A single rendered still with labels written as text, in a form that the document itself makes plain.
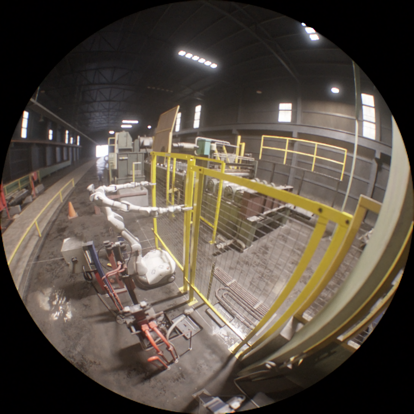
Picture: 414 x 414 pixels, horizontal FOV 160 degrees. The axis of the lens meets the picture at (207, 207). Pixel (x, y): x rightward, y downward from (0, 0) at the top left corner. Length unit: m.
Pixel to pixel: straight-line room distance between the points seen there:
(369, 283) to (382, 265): 0.07
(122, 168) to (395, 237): 5.92
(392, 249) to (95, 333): 2.57
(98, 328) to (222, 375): 1.60
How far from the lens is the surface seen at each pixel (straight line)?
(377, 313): 1.18
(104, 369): 2.19
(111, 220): 1.84
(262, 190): 0.82
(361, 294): 0.62
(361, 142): 11.09
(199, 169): 1.20
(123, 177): 5.78
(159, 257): 2.56
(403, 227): 0.55
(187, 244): 1.68
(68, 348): 2.48
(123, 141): 5.75
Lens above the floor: 1.98
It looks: 21 degrees down
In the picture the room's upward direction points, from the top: 6 degrees clockwise
